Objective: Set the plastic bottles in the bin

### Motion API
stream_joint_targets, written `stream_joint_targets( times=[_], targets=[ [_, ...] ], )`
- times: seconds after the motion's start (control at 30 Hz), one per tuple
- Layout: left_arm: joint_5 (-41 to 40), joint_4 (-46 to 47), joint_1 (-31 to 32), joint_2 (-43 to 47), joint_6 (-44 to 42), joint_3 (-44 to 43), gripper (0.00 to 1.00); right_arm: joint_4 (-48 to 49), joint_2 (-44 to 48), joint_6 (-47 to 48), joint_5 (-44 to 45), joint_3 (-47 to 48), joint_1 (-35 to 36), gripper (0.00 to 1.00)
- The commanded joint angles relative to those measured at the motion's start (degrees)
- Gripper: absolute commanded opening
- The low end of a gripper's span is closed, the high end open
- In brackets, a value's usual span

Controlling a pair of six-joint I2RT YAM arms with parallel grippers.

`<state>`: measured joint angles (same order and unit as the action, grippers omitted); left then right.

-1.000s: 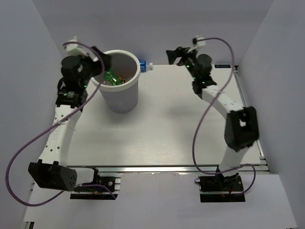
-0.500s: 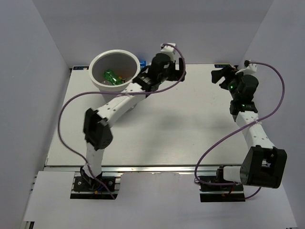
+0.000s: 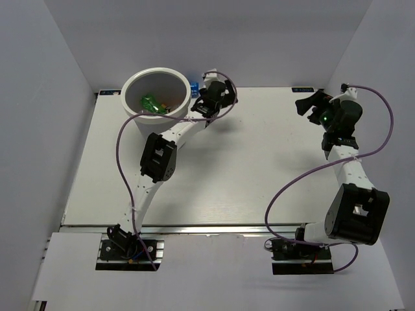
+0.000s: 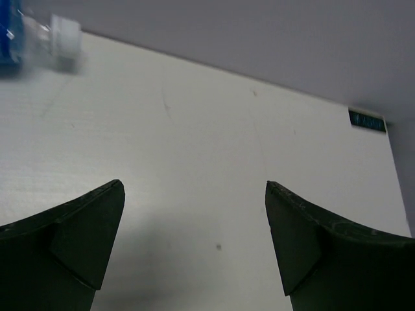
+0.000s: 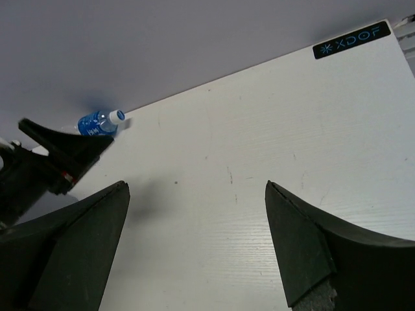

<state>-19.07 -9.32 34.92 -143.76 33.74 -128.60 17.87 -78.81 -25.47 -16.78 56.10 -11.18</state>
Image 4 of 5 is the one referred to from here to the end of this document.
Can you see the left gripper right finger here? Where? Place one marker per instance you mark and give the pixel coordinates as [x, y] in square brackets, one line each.
[327, 262]

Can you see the blue label bottle behind bin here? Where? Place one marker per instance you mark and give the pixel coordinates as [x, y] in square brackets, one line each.
[32, 36]

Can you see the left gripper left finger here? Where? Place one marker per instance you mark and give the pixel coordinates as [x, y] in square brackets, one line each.
[57, 259]

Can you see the right table corner label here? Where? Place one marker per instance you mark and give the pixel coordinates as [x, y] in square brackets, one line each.
[367, 121]

